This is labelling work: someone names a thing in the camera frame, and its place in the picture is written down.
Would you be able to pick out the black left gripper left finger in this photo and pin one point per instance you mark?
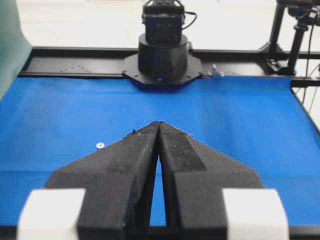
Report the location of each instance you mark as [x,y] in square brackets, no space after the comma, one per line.
[118,182]

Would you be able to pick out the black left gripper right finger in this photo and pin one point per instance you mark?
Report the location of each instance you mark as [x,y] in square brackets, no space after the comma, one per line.
[193,176]

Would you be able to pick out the small silver washer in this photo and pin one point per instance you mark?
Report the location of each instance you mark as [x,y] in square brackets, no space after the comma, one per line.
[100,145]

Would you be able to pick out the blue table mat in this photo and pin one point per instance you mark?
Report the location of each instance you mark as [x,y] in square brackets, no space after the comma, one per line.
[46,123]

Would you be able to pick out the black vertical frame post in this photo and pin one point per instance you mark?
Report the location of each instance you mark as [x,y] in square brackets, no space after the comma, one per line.
[272,46]

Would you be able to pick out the black camera stand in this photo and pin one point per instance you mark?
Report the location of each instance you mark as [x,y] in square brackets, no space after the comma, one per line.
[306,14]

